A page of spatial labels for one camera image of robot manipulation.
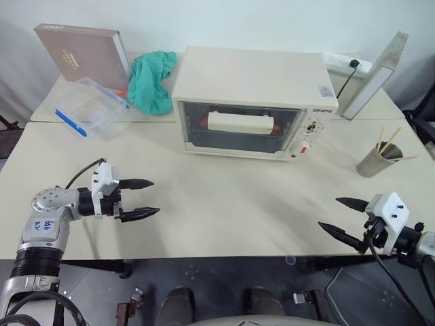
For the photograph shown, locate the rusty metal caster frame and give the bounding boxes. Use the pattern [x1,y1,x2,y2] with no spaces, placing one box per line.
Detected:
[292,289,329,322]
[114,287,145,326]

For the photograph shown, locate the black plug with cable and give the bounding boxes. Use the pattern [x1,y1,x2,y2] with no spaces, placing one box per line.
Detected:
[334,59,362,99]

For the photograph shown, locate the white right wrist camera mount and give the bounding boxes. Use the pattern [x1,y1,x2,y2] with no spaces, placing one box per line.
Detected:
[368,192,411,255]

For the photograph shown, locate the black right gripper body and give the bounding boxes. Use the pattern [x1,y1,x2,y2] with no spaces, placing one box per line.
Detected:
[362,202,389,254]

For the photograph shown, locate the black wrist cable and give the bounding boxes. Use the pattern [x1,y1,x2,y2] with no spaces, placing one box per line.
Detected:
[365,220,430,326]
[64,157,107,189]

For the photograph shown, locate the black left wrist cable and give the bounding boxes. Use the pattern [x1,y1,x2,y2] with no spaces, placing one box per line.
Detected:
[64,157,107,189]

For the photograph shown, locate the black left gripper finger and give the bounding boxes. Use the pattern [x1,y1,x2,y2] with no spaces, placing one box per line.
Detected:
[119,206,161,224]
[118,177,156,192]

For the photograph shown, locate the white power strip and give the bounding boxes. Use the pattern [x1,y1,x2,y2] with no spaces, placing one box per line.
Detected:
[322,50,372,77]

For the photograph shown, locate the white red timer knob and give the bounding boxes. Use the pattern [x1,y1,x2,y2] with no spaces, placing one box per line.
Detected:
[292,141,311,159]

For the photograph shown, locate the glass oven door with handle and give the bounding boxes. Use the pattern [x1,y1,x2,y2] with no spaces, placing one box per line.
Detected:
[175,98,309,160]

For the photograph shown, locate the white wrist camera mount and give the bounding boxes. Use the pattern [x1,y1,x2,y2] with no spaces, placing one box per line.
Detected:
[90,162,120,218]
[368,192,411,255]

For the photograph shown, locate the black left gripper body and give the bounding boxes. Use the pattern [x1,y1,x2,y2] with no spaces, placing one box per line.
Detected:
[101,179,124,222]

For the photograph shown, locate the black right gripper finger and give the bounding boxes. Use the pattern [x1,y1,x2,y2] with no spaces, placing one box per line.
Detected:
[335,196,370,215]
[317,221,368,255]

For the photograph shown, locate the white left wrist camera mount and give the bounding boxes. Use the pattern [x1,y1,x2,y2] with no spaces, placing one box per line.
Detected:
[90,162,120,218]

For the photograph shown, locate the black equipment stand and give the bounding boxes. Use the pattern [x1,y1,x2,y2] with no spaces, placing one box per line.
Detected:
[402,107,435,152]

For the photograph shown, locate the metal cup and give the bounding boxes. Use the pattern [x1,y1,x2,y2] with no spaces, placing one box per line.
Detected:
[355,140,404,179]

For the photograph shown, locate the green cloth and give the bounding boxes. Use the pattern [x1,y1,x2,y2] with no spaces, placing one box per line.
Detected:
[126,50,179,116]

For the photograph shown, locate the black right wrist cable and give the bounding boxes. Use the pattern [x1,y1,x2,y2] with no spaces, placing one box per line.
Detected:
[365,220,430,326]

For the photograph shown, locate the clear plastic container blue clips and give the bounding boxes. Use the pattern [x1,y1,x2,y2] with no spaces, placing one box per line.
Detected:
[52,77,132,143]

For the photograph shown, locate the black table frame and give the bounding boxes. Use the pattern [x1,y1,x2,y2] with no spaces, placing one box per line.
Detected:
[60,255,404,280]

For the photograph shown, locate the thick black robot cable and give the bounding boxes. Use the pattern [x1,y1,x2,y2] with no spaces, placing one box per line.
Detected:
[0,290,88,326]

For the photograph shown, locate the brown hardcover book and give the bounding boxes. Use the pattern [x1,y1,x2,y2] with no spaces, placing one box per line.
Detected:
[33,22,132,92]

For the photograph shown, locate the grey slipcase book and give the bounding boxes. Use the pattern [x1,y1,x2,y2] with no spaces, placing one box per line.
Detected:
[340,31,410,121]

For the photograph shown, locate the dark metal stand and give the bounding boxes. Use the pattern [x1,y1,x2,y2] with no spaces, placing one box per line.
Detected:
[0,113,25,160]

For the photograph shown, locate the cream toaster oven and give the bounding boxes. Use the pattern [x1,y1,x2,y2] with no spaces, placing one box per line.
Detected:
[171,46,339,162]

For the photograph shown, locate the dark rounded shape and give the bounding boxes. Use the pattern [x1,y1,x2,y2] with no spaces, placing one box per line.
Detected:
[243,286,285,323]
[158,286,196,326]

